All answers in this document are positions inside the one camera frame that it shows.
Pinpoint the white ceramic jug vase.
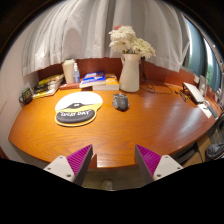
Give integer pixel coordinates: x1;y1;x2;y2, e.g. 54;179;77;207
118;53;142;93

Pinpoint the white flower bouquet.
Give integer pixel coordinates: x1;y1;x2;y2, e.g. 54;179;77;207
108;25;156;60

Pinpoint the dark green mug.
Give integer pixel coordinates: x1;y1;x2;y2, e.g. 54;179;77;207
18;86;34;105

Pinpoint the window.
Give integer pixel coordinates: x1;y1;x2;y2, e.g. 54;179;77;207
181;16;223;94

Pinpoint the white curtain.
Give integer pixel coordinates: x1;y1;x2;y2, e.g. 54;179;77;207
21;0;191;78

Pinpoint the orange book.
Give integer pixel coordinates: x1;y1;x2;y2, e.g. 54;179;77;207
92;73;120;92

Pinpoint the grey computer mouse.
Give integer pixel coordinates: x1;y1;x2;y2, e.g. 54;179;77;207
112;93;130;112

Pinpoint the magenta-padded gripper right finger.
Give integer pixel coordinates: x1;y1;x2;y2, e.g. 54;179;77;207
134;144;184;185

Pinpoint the white yellow black mouse pad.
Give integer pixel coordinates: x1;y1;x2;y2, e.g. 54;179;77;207
54;91;104;128

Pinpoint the beige lidded tumbler cup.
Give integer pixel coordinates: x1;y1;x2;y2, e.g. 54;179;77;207
62;58;77;85

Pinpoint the blue book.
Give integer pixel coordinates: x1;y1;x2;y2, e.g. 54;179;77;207
79;70;107;89

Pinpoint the clear sanitizer spray bottle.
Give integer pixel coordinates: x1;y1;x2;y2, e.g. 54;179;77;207
72;62;81;84

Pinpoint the black cable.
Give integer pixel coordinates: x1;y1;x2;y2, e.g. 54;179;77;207
139;58;174;96

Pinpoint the red-brown book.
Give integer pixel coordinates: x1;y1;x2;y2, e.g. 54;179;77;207
59;81;81;91

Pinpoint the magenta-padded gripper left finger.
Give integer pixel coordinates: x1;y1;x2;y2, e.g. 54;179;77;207
43;144;95;187

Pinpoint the black pen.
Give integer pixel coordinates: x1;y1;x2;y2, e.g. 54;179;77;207
175;90;188;103

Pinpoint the white yellow book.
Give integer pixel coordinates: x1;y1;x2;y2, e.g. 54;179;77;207
32;85;62;100

